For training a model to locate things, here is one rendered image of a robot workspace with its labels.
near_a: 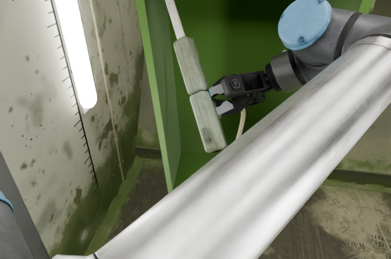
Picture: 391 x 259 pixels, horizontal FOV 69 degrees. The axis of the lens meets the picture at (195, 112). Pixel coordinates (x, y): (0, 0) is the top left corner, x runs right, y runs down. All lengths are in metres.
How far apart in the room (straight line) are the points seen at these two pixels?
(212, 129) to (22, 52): 0.83
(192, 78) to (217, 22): 0.52
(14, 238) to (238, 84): 0.49
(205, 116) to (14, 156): 0.81
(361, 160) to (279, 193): 2.26
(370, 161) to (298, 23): 2.07
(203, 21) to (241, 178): 1.02
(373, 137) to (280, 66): 1.92
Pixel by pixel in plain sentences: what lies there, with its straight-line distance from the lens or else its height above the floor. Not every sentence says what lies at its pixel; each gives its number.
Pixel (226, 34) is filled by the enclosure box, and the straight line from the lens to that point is 1.23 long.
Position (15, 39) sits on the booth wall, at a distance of 1.24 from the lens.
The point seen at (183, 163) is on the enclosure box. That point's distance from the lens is 1.72.
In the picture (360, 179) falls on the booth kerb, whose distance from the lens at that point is 2.55.
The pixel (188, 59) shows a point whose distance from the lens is 0.74.
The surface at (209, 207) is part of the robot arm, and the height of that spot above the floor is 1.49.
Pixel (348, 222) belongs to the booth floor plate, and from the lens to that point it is 2.27.
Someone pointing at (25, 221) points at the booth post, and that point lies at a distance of 1.42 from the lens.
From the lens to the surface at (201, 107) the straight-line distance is 0.70.
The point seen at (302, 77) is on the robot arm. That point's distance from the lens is 0.65.
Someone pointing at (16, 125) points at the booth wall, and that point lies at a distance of 1.26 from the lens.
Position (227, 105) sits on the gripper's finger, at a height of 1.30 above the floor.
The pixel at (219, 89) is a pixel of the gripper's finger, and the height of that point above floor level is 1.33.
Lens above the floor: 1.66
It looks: 32 degrees down
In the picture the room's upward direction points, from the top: straight up
